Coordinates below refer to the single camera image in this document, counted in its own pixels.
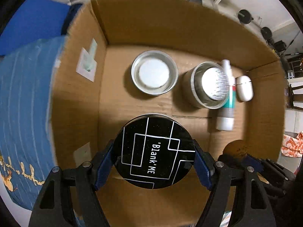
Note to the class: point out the plaid cloth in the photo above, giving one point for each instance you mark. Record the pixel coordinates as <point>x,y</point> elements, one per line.
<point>227,218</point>

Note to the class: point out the blue striped blanket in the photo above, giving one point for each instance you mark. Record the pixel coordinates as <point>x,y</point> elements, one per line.
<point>23,99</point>

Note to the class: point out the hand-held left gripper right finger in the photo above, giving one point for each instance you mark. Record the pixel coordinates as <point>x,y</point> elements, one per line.
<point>201,169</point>

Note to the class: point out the black speaker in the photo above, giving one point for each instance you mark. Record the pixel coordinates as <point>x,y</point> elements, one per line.
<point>280,46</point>

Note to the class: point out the orange floral cloth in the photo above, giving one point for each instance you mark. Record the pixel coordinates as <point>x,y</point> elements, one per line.
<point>292,146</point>

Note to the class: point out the deep silver tin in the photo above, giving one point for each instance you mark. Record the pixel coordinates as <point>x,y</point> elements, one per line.
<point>206,87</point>

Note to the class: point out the white earbud case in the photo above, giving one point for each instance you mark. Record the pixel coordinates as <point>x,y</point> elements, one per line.
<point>244,89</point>

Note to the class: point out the blue folded mat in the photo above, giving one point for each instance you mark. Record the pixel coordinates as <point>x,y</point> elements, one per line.
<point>35,21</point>

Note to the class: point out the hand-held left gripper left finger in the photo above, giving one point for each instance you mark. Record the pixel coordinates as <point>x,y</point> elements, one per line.
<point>104,166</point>

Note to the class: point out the cardboard box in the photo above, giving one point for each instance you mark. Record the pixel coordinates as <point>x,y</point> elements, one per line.
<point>165,28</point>

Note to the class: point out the shallow silver tin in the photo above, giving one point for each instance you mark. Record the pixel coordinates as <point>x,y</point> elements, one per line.
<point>153,74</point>

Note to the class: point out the black round compact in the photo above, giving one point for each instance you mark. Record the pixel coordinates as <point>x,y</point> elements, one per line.
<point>153,151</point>

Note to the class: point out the brown ball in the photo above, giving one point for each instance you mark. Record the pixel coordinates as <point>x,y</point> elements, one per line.
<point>236,147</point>

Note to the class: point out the barbell with small plates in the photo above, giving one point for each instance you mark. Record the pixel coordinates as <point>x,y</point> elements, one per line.
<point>245,16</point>

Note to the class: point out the dark wooden chair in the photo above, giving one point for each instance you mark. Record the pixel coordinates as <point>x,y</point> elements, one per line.
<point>293,97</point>

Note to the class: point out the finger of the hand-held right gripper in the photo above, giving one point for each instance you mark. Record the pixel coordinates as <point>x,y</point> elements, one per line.
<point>255,163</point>

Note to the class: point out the white spray bottle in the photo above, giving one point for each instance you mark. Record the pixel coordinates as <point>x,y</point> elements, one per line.
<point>226,115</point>

